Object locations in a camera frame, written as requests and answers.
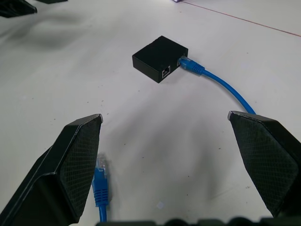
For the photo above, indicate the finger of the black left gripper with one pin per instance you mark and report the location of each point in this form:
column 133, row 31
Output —
column 14, row 8
column 53, row 1

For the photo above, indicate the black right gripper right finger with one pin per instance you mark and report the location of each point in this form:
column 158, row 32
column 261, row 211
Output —
column 270, row 160

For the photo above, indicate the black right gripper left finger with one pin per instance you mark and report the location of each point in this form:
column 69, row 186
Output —
column 58, row 179

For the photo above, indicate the black network box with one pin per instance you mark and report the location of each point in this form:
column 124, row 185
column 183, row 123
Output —
column 155, row 58

